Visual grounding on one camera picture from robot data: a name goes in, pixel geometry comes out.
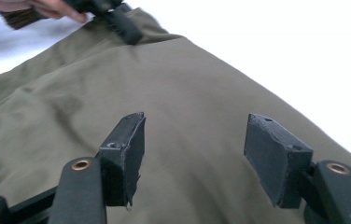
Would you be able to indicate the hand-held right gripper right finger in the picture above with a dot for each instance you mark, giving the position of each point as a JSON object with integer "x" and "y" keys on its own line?
{"x": 273, "y": 161}

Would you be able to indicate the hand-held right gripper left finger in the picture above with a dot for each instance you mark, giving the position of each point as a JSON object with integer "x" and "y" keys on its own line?
{"x": 123, "y": 168}

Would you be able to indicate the olive green shirt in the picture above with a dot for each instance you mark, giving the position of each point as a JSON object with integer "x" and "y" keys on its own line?
{"x": 179, "y": 109}

